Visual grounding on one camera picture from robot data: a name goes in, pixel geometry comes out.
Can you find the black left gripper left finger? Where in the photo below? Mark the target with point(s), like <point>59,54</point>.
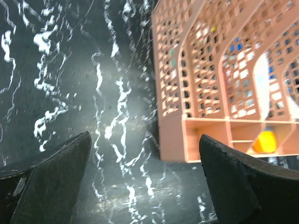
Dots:
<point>43,189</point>

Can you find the yellow round tape measure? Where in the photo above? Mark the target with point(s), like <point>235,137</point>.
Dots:
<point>266,142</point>

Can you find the pink plastic file organizer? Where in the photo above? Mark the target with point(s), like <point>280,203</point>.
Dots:
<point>228,69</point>

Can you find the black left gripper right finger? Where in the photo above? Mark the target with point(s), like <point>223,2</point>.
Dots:
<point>248,190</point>

